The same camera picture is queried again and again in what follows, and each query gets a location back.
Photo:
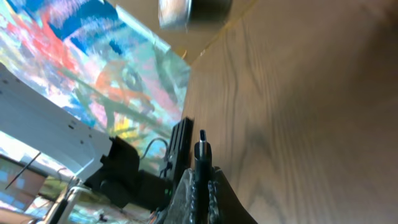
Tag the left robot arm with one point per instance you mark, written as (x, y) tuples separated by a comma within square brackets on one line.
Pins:
[(105, 164)]

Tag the colourful abstract painting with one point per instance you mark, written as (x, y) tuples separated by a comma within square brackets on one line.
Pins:
[(100, 65)]

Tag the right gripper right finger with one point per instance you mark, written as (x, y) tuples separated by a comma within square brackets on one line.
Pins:
[(224, 206)]

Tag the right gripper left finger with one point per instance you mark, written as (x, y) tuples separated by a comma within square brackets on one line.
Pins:
[(180, 210)]

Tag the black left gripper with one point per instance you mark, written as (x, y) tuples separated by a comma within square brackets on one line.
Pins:
[(177, 156)]

